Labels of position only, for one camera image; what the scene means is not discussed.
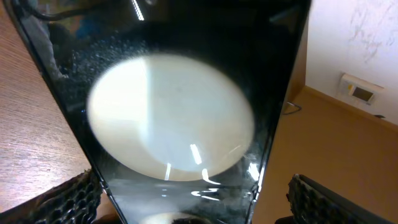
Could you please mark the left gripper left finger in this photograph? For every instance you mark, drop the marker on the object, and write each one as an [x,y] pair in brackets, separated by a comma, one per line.
[74,201]

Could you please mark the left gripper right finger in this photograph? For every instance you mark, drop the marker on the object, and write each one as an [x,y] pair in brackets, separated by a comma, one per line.
[310,202]

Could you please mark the black smartphone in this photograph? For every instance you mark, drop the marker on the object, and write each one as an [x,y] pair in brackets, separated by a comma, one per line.
[176,102]

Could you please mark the white wall socket plate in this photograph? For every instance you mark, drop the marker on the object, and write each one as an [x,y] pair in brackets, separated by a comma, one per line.
[355,90]

